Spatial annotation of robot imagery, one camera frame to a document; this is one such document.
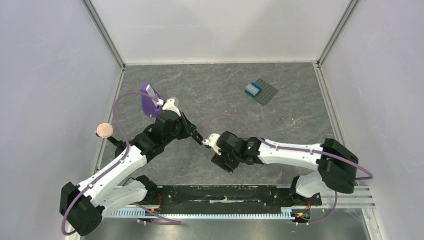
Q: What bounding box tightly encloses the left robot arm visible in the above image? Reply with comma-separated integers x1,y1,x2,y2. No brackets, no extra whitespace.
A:
59,110,204,236

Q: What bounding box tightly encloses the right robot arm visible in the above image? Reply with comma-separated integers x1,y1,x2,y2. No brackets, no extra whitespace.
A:
203,131,359,204

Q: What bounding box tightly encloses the purple stand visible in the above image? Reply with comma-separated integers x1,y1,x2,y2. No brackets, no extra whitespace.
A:
140,82,165,118

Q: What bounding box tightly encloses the white device in stand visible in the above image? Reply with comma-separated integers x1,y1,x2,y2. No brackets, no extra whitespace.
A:
145,84,159,102

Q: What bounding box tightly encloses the light grey lego brick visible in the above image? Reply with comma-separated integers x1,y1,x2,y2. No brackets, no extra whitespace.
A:
244,83,259,97

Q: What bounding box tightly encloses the grey lego baseplate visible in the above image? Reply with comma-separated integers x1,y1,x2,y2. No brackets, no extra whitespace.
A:
247,78,278,106

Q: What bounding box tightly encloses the blue lego brick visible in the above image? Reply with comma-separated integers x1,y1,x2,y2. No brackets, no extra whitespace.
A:
244,82,262,98

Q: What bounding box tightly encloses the pink round knob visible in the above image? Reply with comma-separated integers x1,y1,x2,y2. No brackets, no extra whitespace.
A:
95,122,114,139

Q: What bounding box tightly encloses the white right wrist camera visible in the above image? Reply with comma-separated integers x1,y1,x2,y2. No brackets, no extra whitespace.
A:
203,133,221,156

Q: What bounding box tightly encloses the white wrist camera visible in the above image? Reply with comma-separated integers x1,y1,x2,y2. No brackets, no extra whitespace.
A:
203,133,221,156
157,97,182,117

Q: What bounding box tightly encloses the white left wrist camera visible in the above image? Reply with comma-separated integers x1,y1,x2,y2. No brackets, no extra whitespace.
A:
157,97,182,117

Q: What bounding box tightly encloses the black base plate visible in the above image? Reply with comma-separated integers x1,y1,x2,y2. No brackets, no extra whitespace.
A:
139,185,322,214

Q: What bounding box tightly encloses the white comb cable duct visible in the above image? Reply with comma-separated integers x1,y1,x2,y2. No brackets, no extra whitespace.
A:
106,207,309,221

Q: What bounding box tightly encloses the aluminium frame rail right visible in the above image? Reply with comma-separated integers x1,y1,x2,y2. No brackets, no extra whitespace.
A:
314,0,384,240

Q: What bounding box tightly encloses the aluminium frame rail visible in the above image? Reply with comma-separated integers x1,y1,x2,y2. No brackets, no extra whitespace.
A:
63,0,126,240
314,0,384,240

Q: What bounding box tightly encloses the aluminium frame rail left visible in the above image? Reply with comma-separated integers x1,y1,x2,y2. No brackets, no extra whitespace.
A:
63,0,126,240

